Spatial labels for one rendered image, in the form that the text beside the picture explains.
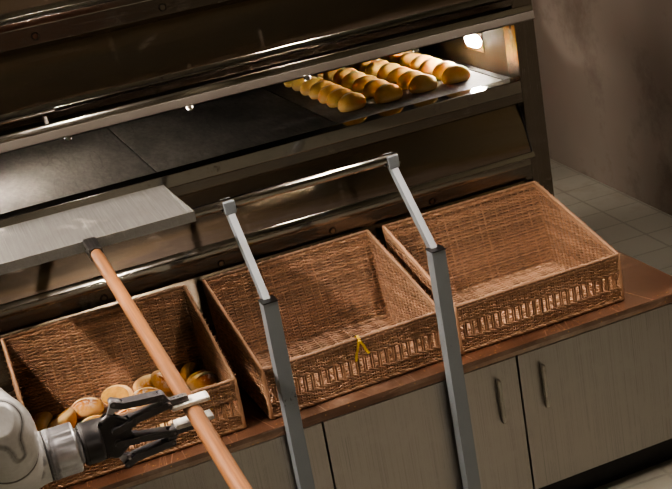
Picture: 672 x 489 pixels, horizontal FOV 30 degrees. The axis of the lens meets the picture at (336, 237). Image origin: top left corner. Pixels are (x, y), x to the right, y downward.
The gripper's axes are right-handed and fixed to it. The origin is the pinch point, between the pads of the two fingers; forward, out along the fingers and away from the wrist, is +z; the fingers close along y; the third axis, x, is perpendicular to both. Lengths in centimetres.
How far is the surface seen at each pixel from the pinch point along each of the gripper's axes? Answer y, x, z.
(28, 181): -2, -181, -6
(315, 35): -32, -147, 82
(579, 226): 39, -120, 147
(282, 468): 71, -93, 34
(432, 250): 21, -90, 86
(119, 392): 52, -131, 1
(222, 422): 54, -97, 22
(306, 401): 56, -98, 46
